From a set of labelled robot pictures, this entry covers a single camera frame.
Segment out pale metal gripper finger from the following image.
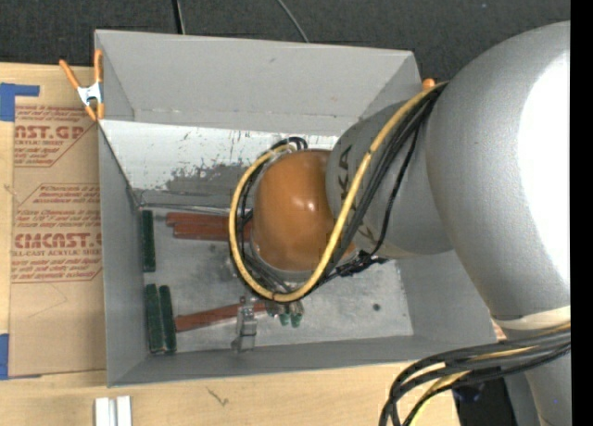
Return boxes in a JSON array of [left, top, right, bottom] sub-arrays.
[[237, 294, 258, 335], [230, 332, 257, 354]]

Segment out red-brown flat block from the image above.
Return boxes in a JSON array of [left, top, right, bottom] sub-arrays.
[[165, 211, 233, 225], [170, 221, 254, 242], [173, 301, 269, 333]]

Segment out dark green flat block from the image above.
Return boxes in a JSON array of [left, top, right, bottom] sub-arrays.
[[144, 282, 167, 354], [140, 209, 157, 273], [158, 284, 179, 355]]

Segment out brown cardboard board, red print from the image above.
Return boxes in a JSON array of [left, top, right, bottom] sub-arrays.
[[0, 61, 109, 381]]

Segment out grey metal bin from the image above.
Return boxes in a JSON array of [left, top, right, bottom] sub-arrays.
[[94, 29, 499, 388]]

